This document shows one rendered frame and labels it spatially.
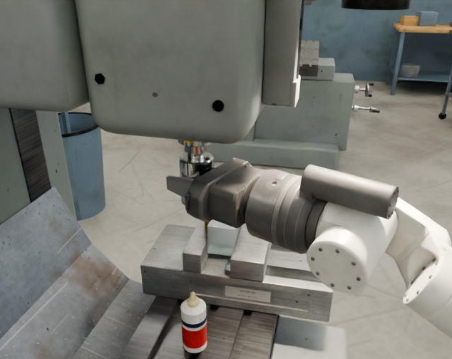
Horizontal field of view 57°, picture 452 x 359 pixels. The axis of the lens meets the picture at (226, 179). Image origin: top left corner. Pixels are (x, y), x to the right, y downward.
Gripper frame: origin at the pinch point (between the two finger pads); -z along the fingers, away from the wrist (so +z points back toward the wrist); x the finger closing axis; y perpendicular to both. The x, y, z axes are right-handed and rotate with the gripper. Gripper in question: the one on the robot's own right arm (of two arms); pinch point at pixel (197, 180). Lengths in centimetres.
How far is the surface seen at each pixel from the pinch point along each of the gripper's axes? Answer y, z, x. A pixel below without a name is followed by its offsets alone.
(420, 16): 22, -109, -597
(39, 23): -21.5, -6.4, 15.4
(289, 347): 37.4, 9.9, -13.4
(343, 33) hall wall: 51, -219, -611
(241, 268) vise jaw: 19.9, 1.6, -8.9
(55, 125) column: 1.4, -42.0, -5.4
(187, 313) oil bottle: 21.1, 0.5, 4.0
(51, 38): -20.1, -5.7, 14.8
